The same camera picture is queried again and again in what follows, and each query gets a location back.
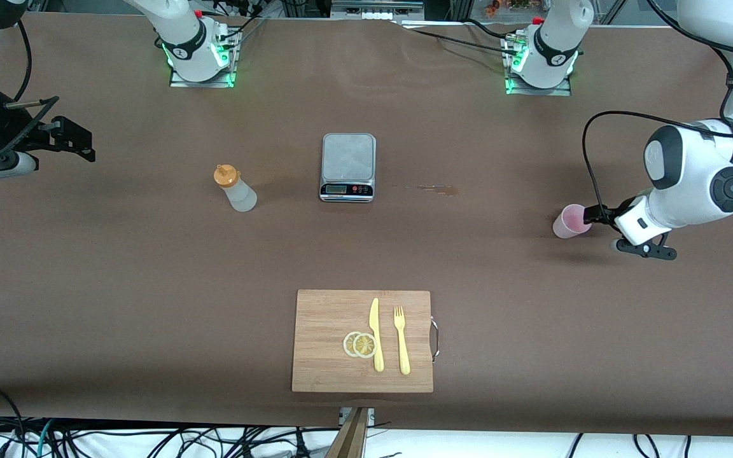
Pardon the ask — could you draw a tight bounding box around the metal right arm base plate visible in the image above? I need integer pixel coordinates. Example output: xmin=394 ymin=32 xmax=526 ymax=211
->
xmin=169 ymin=25 xmax=238 ymax=88

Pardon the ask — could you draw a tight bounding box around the bamboo cutting board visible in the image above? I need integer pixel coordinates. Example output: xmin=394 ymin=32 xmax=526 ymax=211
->
xmin=291 ymin=289 xmax=441 ymax=393

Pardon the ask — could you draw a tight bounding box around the yellow plastic fork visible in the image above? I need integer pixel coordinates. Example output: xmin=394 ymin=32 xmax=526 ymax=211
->
xmin=393 ymin=306 xmax=411 ymax=375

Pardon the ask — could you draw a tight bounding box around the pink plastic cup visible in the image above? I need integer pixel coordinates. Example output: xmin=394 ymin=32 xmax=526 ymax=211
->
xmin=553 ymin=204 xmax=593 ymax=239

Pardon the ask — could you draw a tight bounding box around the white power strip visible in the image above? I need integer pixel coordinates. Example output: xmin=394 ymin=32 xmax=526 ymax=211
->
xmin=331 ymin=0 xmax=425 ymax=21

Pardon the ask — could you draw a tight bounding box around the translucent orange-capped sauce bottle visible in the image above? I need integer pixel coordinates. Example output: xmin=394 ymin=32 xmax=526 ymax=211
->
xmin=214 ymin=164 xmax=258 ymax=212

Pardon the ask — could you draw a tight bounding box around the teal floor cable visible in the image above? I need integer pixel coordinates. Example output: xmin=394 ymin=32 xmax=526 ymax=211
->
xmin=34 ymin=419 xmax=57 ymax=458

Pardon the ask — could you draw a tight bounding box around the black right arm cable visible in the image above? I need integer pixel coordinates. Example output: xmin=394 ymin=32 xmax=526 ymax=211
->
xmin=0 ymin=22 xmax=60 ymax=170

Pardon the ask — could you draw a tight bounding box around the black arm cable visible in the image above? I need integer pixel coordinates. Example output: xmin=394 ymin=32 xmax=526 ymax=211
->
xmin=581 ymin=0 xmax=733 ymax=225
xmin=0 ymin=22 xmax=60 ymax=170

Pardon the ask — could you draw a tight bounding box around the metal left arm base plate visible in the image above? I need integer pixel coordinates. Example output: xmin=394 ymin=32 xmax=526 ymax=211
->
xmin=505 ymin=35 xmax=573 ymax=97

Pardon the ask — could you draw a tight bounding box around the metal table bracket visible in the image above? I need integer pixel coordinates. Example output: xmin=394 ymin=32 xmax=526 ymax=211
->
xmin=339 ymin=407 xmax=375 ymax=427

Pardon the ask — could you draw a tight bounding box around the silver digital kitchen scale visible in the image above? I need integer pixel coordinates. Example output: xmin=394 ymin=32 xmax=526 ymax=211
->
xmin=319 ymin=132 xmax=377 ymax=203

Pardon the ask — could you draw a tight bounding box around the black cable on table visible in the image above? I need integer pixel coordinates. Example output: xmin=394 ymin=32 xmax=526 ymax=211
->
xmin=398 ymin=18 xmax=521 ymax=58

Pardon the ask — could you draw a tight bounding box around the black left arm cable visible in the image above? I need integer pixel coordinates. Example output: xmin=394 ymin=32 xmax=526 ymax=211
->
xmin=581 ymin=0 xmax=733 ymax=225

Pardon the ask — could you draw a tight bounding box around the yellow plastic knife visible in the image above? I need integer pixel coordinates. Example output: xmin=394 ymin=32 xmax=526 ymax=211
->
xmin=369 ymin=298 xmax=385 ymax=373

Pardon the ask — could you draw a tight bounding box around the wooden post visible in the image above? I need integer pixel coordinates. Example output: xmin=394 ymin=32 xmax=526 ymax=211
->
xmin=325 ymin=407 xmax=370 ymax=458

